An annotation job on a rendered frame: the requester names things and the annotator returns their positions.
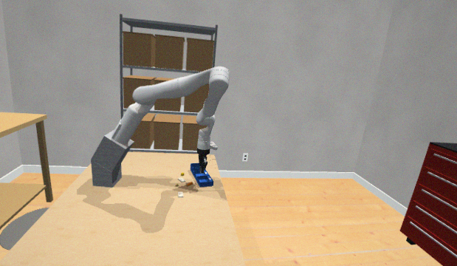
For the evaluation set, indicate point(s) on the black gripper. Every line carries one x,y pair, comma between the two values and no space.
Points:
202,159

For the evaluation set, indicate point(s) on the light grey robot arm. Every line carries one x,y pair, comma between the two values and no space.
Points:
145,97

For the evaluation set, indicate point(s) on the blue three-compartment bin rack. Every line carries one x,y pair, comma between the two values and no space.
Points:
204,180

